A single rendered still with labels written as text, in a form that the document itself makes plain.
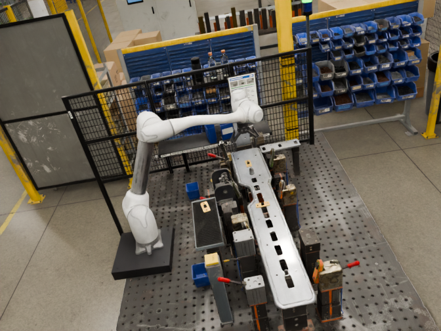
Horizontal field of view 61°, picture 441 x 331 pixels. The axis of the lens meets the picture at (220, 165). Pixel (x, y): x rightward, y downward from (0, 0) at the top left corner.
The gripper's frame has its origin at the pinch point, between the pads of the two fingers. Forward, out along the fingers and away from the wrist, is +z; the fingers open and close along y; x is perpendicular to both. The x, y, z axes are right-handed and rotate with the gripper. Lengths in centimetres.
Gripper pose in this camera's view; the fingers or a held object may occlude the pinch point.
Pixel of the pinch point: (245, 147)
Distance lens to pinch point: 255.1
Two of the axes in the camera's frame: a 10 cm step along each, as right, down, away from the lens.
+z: 1.6, 8.2, 5.4
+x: -1.2, -5.3, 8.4
